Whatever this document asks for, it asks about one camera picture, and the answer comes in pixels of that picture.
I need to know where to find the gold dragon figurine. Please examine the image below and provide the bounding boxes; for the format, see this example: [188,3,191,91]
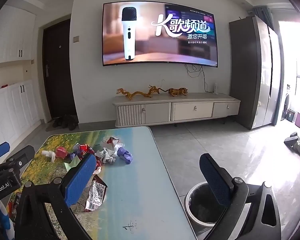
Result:
[116,85,165,101]

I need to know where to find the black bin bag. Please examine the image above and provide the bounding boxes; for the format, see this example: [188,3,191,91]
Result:
[189,184,230,223]

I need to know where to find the white trash bin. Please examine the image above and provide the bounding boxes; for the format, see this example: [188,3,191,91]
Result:
[185,181,243,228]

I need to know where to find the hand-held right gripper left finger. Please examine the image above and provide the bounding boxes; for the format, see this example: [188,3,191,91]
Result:
[15,152,100,240]

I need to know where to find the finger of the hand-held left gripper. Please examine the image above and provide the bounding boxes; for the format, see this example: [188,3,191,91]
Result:
[4,145,35,172]
[0,142,10,163]

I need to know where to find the black television cables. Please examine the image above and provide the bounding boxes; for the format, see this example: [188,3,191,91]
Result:
[185,64,215,93]

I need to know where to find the snack packet with white label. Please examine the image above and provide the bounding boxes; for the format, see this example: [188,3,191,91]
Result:
[84,175,108,213]

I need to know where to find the white base cabinets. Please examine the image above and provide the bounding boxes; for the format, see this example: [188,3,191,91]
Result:
[0,79,47,150]

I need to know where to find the white plastic wrap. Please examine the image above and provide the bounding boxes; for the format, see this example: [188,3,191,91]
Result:
[41,150,57,162]

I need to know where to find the white wall cabinets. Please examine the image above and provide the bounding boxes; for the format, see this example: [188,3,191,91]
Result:
[0,5,37,65]

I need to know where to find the silver white wrapper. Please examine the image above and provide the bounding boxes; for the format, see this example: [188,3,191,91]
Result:
[94,147,118,165]

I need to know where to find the white television cabinet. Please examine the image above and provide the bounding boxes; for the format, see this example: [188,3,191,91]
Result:
[112,92,241,127]

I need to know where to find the grey curtain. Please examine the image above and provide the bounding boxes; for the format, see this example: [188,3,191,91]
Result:
[247,6,274,30]

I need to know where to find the dark brown door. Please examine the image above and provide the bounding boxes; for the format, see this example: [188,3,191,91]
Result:
[42,20,78,119]

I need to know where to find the washing machine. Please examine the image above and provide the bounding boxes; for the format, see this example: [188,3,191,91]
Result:
[282,85,294,111]

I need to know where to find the red and white wrapper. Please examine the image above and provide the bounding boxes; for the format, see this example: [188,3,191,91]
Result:
[107,137,124,148]

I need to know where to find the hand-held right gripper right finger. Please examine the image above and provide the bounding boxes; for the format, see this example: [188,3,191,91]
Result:
[199,153,283,240]

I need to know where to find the wall-mounted television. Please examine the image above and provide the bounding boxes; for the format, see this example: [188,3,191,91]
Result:
[102,1,218,68]

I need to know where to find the dark grey refrigerator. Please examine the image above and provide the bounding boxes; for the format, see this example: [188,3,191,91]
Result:
[229,15,282,130]

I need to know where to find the purple and red wrapper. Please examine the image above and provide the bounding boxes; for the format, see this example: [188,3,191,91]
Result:
[71,144,95,159]

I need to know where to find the green paper scrap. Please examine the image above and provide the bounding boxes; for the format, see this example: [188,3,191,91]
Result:
[64,156,82,172]

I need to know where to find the small red wrapper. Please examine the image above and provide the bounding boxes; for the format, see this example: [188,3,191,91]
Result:
[95,156,103,174]

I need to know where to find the gold tiger figurine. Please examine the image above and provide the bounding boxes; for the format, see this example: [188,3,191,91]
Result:
[168,87,188,97]

